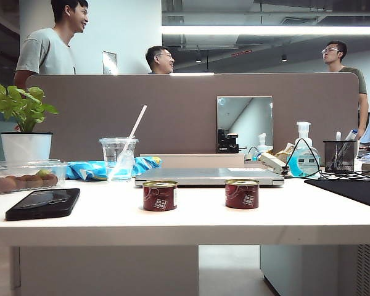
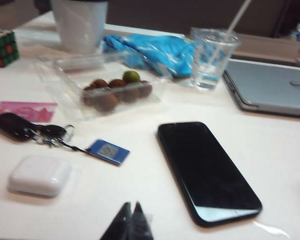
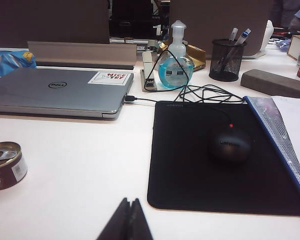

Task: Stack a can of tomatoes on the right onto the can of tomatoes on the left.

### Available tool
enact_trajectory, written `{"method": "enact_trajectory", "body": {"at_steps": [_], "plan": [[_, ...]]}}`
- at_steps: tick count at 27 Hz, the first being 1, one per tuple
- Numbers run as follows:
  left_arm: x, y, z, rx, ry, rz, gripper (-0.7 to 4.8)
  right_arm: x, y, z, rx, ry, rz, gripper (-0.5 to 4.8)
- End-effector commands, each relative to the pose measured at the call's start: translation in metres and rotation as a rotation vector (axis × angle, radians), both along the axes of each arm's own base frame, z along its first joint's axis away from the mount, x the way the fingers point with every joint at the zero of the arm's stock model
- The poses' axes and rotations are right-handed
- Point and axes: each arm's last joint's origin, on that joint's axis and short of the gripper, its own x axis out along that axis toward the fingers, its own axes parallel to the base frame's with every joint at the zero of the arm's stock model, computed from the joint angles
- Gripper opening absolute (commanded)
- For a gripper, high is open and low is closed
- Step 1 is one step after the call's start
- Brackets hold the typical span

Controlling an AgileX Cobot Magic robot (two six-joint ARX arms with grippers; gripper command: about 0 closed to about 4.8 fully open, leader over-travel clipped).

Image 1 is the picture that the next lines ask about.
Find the red tomato can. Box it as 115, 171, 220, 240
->
142, 180, 179, 212
224, 178, 261, 210

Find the beige cardboard box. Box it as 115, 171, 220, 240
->
139, 152, 266, 169

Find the brown desk partition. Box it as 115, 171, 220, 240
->
25, 72, 360, 163

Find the silver closed laptop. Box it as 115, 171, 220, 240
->
134, 167, 286, 188

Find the square mirror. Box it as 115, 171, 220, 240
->
216, 95, 274, 155

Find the clear plastic cup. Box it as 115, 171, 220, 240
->
98, 137, 140, 182

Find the beige stapler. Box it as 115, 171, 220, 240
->
258, 151, 289, 177

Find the man with glasses smiling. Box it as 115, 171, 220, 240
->
145, 45, 176, 75

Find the crumpled brown paper bag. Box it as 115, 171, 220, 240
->
274, 142, 297, 157

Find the blue snack bag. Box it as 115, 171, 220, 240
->
65, 155, 164, 181

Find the blue hand sanitizer bottle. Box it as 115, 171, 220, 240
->
286, 121, 322, 178

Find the clear plastic fruit container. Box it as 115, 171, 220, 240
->
0, 159, 70, 195

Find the brown kiwi fruit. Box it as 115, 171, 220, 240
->
15, 174, 44, 189
41, 173, 59, 187
0, 175, 18, 194

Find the white ceiling light strip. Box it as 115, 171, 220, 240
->
161, 25, 370, 36

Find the black smartphone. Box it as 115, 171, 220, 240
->
5, 187, 81, 221

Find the black mesh pen holder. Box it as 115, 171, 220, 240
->
323, 139, 359, 175

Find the white plant pot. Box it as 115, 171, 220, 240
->
0, 131, 54, 165

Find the man in grey t-shirt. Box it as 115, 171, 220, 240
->
13, 0, 90, 91

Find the black mouse pad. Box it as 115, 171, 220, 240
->
304, 178, 370, 211

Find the green leafy plant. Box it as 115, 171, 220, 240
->
0, 83, 60, 134

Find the grey under-desk cabinet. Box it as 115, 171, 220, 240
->
259, 244, 370, 296

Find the man in olive shirt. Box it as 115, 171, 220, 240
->
321, 40, 369, 140

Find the framed wall sign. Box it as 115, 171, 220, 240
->
102, 50, 118, 75

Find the black cable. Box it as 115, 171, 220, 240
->
282, 138, 370, 183

